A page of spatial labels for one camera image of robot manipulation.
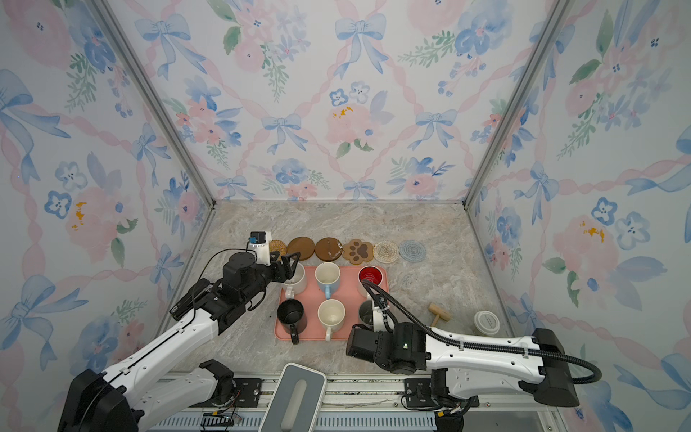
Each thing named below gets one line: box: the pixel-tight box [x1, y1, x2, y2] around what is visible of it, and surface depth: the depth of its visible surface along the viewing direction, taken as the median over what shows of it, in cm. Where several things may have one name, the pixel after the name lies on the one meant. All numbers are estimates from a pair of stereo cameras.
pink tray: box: [274, 265, 390, 346], surface depth 87 cm
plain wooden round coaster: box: [286, 236, 315, 261], surface depth 106 cm
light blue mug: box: [314, 261, 342, 300], surface depth 90 cm
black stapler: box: [169, 278, 211, 321], surface depth 90 cm
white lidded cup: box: [473, 310, 501, 336], surface depth 81 cm
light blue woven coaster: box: [398, 240, 427, 263], surface depth 105 cm
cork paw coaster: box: [342, 238, 375, 266], surface depth 105 cm
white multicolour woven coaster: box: [373, 241, 399, 264], surface depth 105 cm
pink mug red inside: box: [357, 264, 385, 297], surface depth 92 cm
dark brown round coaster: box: [314, 236, 344, 262], surface depth 106 cm
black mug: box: [276, 298, 308, 346], surface depth 83 cm
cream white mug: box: [316, 298, 347, 342], surface depth 82 cm
